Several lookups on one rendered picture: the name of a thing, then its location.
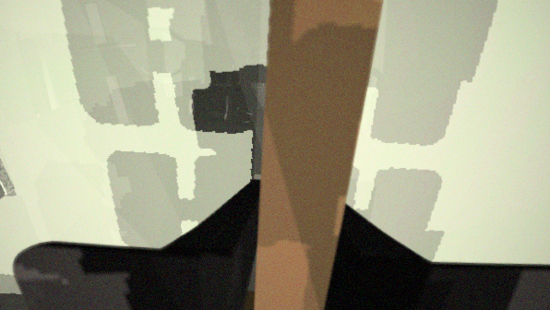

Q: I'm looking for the brown wooden rail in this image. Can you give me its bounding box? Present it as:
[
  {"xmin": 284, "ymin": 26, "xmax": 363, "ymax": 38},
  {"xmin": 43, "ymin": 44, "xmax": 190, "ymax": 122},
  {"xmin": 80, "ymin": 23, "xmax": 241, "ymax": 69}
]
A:
[{"xmin": 254, "ymin": 0, "xmax": 383, "ymax": 310}]

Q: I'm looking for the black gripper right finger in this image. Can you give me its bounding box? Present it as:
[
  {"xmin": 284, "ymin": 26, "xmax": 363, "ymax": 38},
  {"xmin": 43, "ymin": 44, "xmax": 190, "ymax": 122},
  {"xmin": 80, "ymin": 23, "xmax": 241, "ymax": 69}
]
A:
[{"xmin": 324, "ymin": 204, "xmax": 550, "ymax": 310}]

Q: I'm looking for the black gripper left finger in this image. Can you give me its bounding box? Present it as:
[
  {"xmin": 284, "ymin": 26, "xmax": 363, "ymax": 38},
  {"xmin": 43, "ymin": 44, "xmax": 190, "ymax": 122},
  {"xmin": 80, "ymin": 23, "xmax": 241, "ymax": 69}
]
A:
[{"xmin": 12, "ymin": 179, "xmax": 261, "ymax": 310}]

